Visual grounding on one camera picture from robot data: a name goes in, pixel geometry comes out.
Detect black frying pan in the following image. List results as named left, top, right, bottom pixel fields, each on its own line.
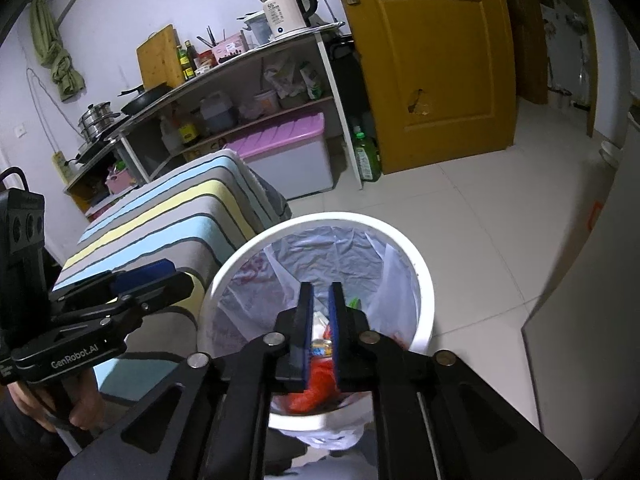
left=118, top=84, right=173, bottom=116

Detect white cabinet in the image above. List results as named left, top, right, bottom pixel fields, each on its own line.
left=521, top=125, right=640, bottom=466

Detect green plastic bottle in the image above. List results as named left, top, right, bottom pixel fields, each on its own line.
left=350, top=125, right=383, bottom=183

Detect dark chopsticks bundle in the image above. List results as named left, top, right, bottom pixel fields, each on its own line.
left=196, top=25, right=232, bottom=48

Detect pink basket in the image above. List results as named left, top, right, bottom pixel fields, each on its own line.
left=104, top=167, right=136, bottom=195

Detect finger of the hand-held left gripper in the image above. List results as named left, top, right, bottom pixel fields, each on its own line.
left=117, top=272, right=196, bottom=333
left=111, top=259, right=177, bottom=295

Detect white shelf unit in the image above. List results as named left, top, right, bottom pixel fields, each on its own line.
left=102, top=21, right=386, bottom=191

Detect white electric kettle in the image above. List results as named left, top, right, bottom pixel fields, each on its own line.
left=258, top=0, right=319, bottom=38

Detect yellow label oil bottle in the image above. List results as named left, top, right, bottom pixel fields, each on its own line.
left=176, top=110, right=201, bottom=147

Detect small wooden shelf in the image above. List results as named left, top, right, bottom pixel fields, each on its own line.
left=62, top=157, right=151, bottom=218

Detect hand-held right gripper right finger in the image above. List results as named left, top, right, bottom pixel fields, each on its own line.
left=326, top=281, right=585, bottom=480

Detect clear plastic bin liner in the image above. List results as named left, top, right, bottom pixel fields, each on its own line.
left=215, top=227, right=418, bottom=448

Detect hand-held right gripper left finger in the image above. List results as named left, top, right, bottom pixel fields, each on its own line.
left=56, top=281, right=316, bottom=480

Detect pink lid storage box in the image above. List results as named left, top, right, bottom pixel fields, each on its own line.
left=235, top=111, right=335, bottom=201

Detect white plastic bottle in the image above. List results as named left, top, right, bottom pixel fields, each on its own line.
left=159, top=115, right=183, bottom=153

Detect person's left hand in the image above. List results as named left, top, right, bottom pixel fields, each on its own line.
left=10, top=367, right=104, bottom=433

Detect yellow wooden door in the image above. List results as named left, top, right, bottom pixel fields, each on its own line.
left=327, top=0, right=518, bottom=176

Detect green glass bottle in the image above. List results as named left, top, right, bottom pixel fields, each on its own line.
left=176, top=45, right=193, bottom=82

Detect white refrigerator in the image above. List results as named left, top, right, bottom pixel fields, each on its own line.
left=542, top=0, right=598, bottom=111

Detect white water pitcher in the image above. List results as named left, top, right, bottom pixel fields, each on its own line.
left=243, top=11, right=273, bottom=46

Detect wooden cutting board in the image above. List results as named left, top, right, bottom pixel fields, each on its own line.
left=136, top=24, right=185, bottom=90

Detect yellow power strip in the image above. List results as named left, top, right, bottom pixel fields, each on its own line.
left=51, top=151, right=73, bottom=183

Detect striped tablecloth table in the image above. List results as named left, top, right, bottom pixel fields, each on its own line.
left=52, top=149, right=293, bottom=403

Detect black induction cooker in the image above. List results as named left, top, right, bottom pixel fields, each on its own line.
left=75, top=132, right=126, bottom=163

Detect crumpled plastic bags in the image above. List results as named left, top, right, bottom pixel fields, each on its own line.
left=263, top=57, right=308, bottom=100

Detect green hanging cloth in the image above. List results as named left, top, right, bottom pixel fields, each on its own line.
left=29, top=0, right=86, bottom=102

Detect green white packet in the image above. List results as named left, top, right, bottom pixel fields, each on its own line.
left=298, top=61, right=325, bottom=100

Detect red plastic bag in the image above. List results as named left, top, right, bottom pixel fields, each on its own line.
left=287, top=325, right=351, bottom=415

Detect steel steamer pot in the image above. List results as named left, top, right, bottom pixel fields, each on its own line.
left=77, top=101, right=128, bottom=141

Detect pink utensil box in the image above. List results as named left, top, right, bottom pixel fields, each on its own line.
left=212, top=31, right=250, bottom=58

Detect pink plastic container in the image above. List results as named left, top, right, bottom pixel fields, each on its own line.
left=252, top=90, right=281, bottom=117

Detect blue liquid jug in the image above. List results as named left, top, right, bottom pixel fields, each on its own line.
left=200, top=91, right=238, bottom=133

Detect white trash bin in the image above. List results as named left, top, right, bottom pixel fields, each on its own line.
left=197, top=212, right=435, bottom=453

